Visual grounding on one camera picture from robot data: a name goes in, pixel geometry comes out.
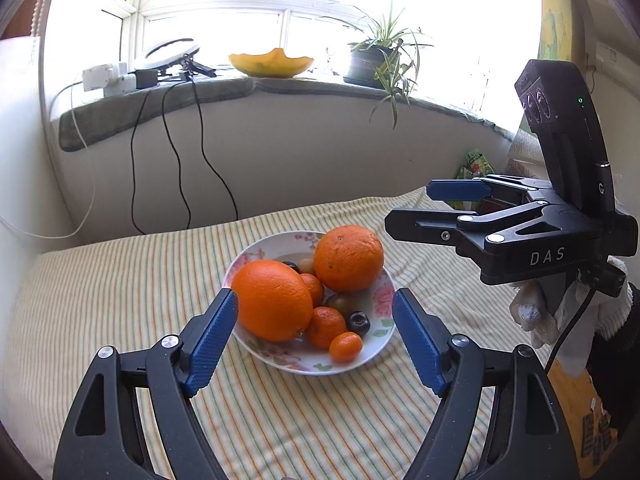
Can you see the small brown kiwi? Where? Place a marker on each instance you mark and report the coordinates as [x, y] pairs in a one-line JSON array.
[[306, 265]]

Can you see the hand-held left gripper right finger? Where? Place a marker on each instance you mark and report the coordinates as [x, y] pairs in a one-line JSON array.
[[417, 345]]

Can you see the large oval orange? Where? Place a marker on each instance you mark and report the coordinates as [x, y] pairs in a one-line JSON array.
[[272, 300]]

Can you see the orange mandarin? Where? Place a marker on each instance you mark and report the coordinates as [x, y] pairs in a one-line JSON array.
[[315, 290], [325, 327]]

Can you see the yellow wooden board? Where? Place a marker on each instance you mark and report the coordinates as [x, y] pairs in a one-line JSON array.
[[575, 410]]

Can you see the person's right forearm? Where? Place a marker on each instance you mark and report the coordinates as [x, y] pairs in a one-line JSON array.
[[620, 360]]

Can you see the white power strip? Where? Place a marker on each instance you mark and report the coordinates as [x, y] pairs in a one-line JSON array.
[[107, 77]]

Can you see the large brown kiwi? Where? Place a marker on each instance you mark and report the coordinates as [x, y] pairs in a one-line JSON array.
[[345, 302]]

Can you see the green packet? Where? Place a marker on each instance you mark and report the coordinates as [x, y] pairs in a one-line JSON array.
[[475, 165]]

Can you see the black power adapter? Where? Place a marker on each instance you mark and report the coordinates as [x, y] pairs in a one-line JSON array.
[[146, 79]]

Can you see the white floral bowl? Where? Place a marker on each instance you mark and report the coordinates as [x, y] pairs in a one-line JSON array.
[[265, 247]]

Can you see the potted spider plant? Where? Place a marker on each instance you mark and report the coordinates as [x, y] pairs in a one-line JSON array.
[[367, 65]]

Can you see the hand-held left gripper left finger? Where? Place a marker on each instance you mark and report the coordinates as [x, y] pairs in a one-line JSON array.
[[212, 340]]

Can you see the white window frame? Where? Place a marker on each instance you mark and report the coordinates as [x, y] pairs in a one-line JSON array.
[[287, 7]]

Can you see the white wall conduit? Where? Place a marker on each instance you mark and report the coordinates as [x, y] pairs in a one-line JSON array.
[[615, 57]]

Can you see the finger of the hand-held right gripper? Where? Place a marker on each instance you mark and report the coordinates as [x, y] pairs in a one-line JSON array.
[[425, 227], [457, 190]]

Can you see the yellow bowl on windowsill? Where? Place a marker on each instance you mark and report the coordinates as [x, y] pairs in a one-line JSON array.
[[270, 64]]

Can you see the medium round orange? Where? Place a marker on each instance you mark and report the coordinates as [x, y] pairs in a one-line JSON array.
[[348, 257]]

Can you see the person's right hand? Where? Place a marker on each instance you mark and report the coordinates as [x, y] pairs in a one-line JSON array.
[[530, 312]]

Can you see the yellow wall poster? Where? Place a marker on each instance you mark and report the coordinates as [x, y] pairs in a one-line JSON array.
[[555, 20]]

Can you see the dark plum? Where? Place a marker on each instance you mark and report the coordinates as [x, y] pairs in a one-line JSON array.
[[291, 266], [359, 323]]

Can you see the small orange kumquat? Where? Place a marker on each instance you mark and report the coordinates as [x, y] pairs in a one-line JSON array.
[[346, 347]]

